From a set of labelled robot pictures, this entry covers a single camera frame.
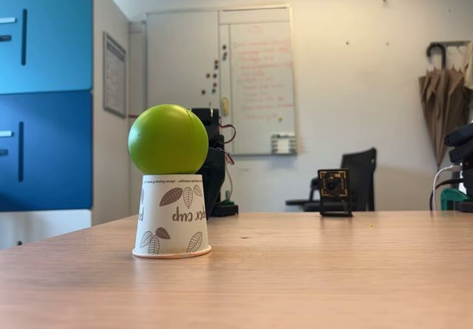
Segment green foam ball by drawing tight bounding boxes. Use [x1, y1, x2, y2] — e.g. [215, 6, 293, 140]
[127, 104, 210, 176]

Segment black office chair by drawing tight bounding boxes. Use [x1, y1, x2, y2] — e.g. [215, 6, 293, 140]
[285, 147, 378, 212]

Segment paper cup with leaf print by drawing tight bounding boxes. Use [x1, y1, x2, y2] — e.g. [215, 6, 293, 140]
[132, 173, 213, 260]

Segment small webcam on black stand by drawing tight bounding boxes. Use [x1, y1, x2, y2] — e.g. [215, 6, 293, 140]
[317, 169, 354, 218]

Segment framed notice sheet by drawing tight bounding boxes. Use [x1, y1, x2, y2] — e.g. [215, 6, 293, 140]
[102, 31, 128, 118]

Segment green table clamp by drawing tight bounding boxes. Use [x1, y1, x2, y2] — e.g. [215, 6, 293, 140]
[440, 187, 467, 211]

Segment blue and grey locker cabinet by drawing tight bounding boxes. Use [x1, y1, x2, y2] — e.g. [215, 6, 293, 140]
[0, 0, 131, 251]

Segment brown folded umbrella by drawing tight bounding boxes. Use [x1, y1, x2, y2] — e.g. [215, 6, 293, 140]
[418, 42, 473, 167]

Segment wall whiteboard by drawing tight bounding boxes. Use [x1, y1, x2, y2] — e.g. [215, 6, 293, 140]
[145, 6, 299, 158]

